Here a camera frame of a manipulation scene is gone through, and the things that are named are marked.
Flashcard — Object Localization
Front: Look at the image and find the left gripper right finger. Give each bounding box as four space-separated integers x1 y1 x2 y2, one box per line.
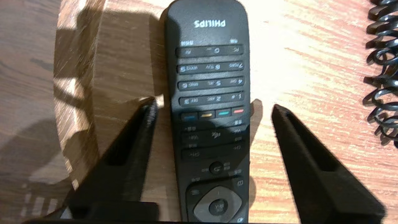
271 104 386 224

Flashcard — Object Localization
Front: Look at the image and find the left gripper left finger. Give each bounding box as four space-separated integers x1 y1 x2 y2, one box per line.
67 96 160 222

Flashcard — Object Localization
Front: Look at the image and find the black Philips remote control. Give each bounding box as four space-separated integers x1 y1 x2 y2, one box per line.
163 0 251 224

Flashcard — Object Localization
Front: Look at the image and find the round wooden bedside table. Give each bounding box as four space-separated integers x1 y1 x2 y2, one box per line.
53 0 398 224

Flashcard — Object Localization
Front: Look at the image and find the black coiled phone cord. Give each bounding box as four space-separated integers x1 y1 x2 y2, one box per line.
362 0 398 147

